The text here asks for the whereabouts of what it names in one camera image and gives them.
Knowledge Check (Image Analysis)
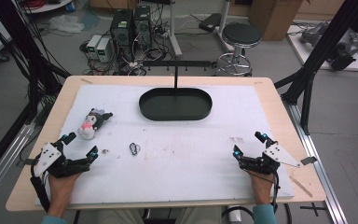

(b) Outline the white cylinder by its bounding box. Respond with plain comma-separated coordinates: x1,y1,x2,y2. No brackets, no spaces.
226,204,243,224

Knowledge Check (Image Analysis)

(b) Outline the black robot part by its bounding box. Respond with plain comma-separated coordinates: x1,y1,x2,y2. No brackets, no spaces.
327,30,358,72

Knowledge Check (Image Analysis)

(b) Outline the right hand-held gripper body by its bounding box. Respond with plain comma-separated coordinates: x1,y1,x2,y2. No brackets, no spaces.
238,142,302,175

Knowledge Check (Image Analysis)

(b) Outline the white plastic bag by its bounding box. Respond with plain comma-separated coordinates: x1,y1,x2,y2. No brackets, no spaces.
48,14,85,35

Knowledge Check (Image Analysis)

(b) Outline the grey robot part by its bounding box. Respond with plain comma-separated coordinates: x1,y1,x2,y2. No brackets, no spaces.
299,21,329,48

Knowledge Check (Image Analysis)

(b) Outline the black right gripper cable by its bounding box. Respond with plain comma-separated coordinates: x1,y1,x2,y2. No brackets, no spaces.
221,171,293,224

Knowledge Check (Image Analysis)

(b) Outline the white table mat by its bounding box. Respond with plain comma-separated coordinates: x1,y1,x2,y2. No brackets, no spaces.
34,84,296,206

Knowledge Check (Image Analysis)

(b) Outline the cardboard box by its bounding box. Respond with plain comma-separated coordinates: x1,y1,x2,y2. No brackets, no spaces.
248,0,304,42

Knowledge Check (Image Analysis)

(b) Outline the white desk leg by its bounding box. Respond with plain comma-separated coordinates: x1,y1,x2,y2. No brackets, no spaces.
167,0,183,57
215,0,235,52

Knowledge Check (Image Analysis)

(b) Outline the black computer tower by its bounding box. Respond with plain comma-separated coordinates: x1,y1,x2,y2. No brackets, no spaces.
132,5,153,49
109,8,135,62

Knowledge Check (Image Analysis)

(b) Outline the black and white plush toy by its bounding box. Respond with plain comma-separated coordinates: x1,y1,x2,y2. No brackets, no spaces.
76,107,114,141

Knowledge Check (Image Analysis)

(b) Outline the white floor board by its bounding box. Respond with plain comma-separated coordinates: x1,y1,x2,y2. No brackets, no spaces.
286,24,358,73

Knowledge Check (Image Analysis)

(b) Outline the black oval tray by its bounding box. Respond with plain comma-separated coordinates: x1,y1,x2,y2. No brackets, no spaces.
138,60,214,122

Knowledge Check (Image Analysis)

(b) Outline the dark metal tab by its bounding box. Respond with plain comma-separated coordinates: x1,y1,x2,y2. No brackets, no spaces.
300,156,319,166

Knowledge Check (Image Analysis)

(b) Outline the white power supply unit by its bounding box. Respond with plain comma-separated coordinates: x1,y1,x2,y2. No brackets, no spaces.
86,34,103,60
95,37,112,63

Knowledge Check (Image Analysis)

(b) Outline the aluminium rail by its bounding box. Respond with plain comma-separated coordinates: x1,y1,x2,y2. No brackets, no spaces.
282,98,350,224
0,122,37,209

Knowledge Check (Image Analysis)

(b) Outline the round black stool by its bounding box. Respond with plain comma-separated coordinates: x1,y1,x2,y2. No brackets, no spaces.
215,22,263,77

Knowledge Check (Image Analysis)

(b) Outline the person's left hand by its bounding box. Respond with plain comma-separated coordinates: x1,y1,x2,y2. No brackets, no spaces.
48,172,82,206

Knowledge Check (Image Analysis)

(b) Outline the round white table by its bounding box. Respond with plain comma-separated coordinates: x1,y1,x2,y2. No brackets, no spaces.
21,0,75,14

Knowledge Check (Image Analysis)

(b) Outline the black flat device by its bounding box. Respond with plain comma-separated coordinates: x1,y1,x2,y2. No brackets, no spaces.
198,12,223,33

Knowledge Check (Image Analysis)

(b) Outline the black metal frame with cables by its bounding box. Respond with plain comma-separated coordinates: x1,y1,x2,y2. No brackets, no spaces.
0,0,73,185

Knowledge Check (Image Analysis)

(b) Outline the person's right hand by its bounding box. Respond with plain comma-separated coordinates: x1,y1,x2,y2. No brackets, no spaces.
249,169,276,205

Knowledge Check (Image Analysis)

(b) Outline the tangle of cables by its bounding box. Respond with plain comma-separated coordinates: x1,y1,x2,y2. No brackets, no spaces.
79,12,172,77

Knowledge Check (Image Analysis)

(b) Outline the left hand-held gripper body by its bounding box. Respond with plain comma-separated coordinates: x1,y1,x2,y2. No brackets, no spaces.
31,139,91,179

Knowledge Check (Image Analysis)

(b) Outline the wooden table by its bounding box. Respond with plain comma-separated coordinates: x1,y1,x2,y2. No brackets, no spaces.
5,75,327,213

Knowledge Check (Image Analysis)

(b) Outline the thin wooden strip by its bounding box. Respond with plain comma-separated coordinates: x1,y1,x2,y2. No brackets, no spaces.
288,175,314,199

